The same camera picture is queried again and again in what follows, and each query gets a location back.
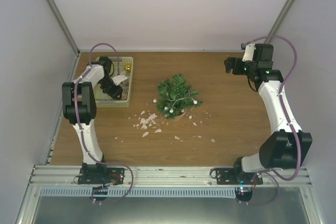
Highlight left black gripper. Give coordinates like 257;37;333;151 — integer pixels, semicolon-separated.
99;77;123;100

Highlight pale green perforated basket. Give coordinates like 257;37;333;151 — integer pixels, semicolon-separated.
93;56;133;108

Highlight small green christmas tree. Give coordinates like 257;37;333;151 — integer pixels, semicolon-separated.
156;73;203;120

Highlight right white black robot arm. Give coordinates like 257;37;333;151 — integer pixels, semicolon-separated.
224;42;312;185

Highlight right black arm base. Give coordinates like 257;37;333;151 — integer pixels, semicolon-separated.
209;167;263;186

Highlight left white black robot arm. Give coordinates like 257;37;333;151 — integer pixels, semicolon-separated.
62;57;123;165

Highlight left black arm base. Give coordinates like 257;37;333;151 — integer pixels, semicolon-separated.
73;163;125;186

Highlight white foil flakes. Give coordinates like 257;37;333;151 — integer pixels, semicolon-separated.
114;110;216;149

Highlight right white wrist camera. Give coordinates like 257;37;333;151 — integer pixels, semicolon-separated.
241;41;255;62

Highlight grey slotted cable duct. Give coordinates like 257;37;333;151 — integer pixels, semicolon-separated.
40;186;235;198

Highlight aluminium front rail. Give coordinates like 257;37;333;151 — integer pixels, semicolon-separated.
29;165;311;187

